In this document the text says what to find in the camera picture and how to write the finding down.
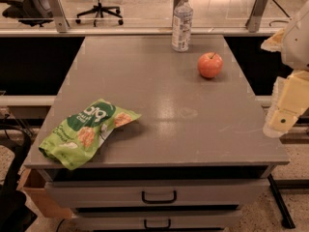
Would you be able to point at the black chair bottom left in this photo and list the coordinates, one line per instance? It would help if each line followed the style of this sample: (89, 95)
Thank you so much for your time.
(15, 216)

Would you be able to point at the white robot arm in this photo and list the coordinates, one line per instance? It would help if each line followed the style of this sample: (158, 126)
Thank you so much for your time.
(295, 45)

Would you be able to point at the upper grey drawer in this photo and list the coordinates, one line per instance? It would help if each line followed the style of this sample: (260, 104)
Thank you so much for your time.
(155, 193)

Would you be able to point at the dark office chair left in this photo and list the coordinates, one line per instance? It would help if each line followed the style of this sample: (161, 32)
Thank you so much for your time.
(29, 12)

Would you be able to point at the red apple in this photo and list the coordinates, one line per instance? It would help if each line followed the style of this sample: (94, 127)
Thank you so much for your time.
(210, 64)

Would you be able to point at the clear plastic water bottle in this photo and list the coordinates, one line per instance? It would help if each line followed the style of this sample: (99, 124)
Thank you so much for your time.
(181, 26)

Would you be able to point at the lower grey drawer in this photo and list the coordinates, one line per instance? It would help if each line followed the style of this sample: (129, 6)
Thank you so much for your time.
(161, 220)

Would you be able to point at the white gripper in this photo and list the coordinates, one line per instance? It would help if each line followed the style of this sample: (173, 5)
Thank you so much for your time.
(296, 45)

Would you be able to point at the left metal bracket post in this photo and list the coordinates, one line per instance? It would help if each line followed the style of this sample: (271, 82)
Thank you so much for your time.
(61, 23)

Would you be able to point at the green rice chip bag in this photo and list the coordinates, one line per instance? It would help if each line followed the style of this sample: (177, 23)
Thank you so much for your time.
(76, 140)

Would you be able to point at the black table leg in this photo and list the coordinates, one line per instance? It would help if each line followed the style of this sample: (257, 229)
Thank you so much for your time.
(287, 220)

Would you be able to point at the brown wooden box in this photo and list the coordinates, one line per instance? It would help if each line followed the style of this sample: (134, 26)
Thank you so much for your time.
(32, 183)

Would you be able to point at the grey drawer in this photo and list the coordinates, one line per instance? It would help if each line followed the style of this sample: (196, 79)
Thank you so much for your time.
(155, 193)
(161, 220)

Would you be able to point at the right metal bracket post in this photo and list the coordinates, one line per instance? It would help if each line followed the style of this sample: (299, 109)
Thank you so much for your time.
(254, 20)

